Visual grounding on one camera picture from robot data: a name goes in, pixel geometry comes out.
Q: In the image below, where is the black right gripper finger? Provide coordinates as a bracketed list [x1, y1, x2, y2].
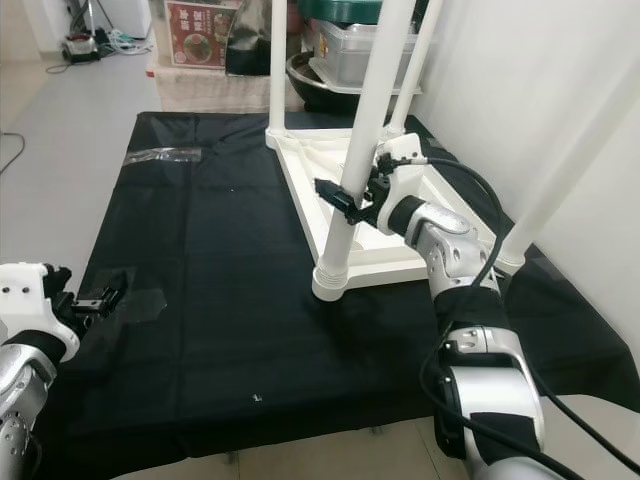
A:
[313, 178, 364, 223]

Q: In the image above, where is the black wok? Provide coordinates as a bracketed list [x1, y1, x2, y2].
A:
[285, 55, 401, 113]

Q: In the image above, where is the black table cloth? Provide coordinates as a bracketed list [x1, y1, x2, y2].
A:
[25, 110, 640, 463]

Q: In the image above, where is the clear plastic lidded container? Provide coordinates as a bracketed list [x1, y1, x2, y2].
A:
[310, 22, 421, 89]

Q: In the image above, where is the clear crumpled tape strip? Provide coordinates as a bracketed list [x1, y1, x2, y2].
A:
[125, 147, 203, 166]

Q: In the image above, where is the beige cloth covered bench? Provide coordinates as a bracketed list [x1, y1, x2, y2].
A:
[150, 68, 276, 113]

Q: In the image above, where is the black glossy bag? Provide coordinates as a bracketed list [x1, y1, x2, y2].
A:
[228, 0, 271, 76]

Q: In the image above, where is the dark green lidded pot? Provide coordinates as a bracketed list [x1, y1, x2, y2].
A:
[295, 0, 411, 23]

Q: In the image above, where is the grey vacuum cleaner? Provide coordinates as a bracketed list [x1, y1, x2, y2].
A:
[60, 35, 99, 63]

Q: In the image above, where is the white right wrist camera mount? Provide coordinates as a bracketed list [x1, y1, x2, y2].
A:
[378, 138, 429, 226]

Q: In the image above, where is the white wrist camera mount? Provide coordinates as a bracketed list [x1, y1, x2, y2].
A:
[378, 138, 429, 226]
[0, 262, 83, 363]

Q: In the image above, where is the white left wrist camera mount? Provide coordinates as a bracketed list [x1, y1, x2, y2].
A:
[0, 262, 83, 363]

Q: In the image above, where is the black floor cable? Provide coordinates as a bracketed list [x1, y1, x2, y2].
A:
[0, 130, 26, 173]

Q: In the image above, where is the tangled floor cable bundle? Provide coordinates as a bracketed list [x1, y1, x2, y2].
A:
[100, 30, 156, 59]

